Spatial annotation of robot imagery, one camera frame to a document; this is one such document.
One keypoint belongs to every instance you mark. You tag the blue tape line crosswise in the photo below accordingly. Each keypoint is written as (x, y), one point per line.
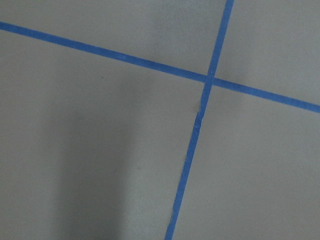
(95, 50)

